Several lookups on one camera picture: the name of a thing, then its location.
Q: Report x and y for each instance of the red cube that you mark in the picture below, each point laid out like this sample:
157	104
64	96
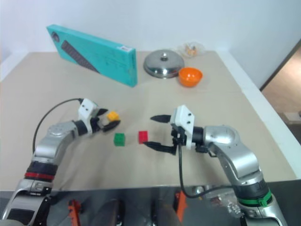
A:
143	137

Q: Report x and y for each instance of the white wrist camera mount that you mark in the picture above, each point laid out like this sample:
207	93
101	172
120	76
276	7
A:
85	110
185	120

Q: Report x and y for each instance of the brown wooden door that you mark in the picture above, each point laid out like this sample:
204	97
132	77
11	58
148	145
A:
284	68

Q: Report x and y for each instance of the yellow cube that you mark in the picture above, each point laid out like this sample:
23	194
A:
113	116

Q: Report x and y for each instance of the clear plastic snack container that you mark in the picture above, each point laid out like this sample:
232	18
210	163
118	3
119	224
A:
191	49

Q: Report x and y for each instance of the teal keyboard box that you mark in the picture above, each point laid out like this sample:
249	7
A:
94	54

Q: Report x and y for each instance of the orange plastic bowl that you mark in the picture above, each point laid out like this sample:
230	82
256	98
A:
190	76

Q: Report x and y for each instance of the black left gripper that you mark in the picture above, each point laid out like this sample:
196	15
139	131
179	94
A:
96	124

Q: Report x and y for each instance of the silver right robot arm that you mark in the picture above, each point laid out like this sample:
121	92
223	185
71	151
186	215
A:
237	155

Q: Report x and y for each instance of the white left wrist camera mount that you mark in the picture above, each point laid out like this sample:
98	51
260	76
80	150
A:
85	110

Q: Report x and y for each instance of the crumpled clear plastic bag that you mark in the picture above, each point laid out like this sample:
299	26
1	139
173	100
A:
232	207

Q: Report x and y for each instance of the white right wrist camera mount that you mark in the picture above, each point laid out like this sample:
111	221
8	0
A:
185	120

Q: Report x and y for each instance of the stainless steel lid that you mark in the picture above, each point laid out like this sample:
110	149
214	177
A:
164	64

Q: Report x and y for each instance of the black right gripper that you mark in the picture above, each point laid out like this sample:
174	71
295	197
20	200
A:
179	136

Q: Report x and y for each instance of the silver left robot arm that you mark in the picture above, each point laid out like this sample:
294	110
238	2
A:
48	147

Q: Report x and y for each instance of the green cube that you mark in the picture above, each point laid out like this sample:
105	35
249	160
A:
119	139

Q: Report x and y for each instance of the orange black tool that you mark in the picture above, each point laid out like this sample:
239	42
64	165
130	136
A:
74	210
181	207

